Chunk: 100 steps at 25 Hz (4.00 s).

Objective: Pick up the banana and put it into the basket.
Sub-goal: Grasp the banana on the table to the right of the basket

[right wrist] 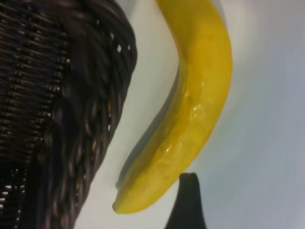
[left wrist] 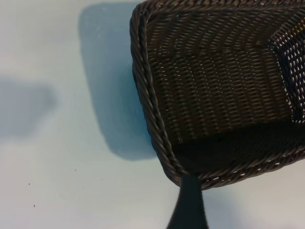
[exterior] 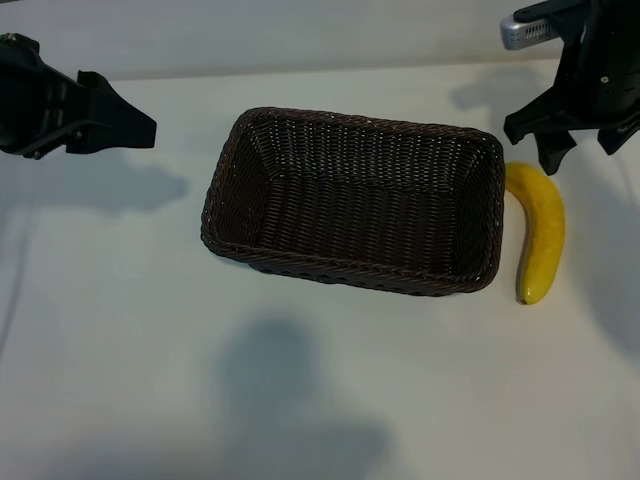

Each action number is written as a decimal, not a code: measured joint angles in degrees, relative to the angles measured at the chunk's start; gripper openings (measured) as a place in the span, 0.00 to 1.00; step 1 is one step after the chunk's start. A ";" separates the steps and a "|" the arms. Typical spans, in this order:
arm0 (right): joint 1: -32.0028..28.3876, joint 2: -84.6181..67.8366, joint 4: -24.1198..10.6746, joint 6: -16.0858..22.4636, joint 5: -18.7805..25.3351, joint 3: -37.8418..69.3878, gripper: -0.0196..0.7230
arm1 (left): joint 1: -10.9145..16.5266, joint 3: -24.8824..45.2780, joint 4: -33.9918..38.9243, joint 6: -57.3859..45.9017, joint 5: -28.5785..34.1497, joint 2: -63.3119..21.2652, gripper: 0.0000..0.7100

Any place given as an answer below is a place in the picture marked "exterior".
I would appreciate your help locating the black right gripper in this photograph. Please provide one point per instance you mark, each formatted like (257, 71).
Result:
(600, 75)

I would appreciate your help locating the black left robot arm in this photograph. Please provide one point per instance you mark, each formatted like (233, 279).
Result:
(15, 45)

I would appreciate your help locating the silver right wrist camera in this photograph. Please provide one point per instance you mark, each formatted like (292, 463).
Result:
(525, 32)

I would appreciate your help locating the black right camera bracket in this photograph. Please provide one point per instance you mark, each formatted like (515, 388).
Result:
(555, 7)

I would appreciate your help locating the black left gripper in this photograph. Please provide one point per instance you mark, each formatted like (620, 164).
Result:
(30, 105)

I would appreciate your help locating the dark brown wicker basket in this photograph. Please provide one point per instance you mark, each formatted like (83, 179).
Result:
(350, 210)

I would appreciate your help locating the yellow banana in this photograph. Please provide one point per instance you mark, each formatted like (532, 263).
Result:
(545, 225)

